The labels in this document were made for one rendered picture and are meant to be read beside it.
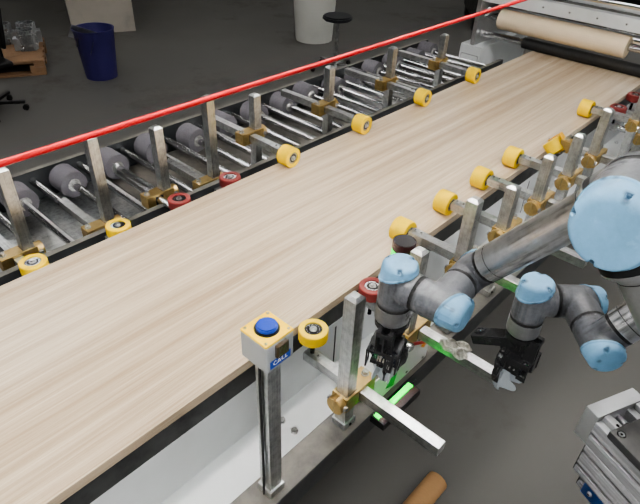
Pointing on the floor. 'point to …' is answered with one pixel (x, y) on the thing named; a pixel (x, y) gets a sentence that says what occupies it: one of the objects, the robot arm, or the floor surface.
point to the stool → (337, 32)
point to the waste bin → (96, 49)
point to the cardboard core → (427, 490)
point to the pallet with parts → (21, 49)
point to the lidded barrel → (313, 21)
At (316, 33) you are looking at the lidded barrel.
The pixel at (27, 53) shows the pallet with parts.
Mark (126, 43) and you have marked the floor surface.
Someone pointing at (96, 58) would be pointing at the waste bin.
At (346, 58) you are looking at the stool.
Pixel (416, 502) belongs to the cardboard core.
